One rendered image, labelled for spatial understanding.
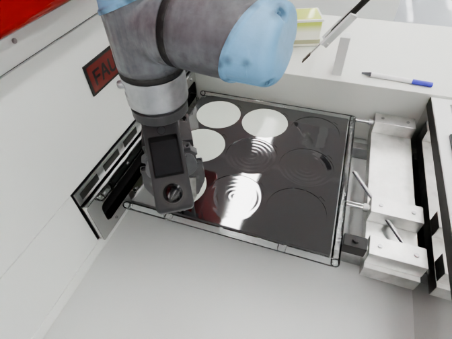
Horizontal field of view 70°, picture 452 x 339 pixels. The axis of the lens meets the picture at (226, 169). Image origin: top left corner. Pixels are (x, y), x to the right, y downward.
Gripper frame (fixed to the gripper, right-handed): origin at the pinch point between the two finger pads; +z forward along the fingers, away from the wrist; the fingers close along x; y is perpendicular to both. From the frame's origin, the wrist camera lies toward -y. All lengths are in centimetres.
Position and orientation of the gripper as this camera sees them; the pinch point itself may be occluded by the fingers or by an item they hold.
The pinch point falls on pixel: (181, 208)
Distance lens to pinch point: 54.2
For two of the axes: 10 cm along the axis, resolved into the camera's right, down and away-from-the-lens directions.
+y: -1.8, -7.1, 6.8
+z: 0.3, 6.8, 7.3
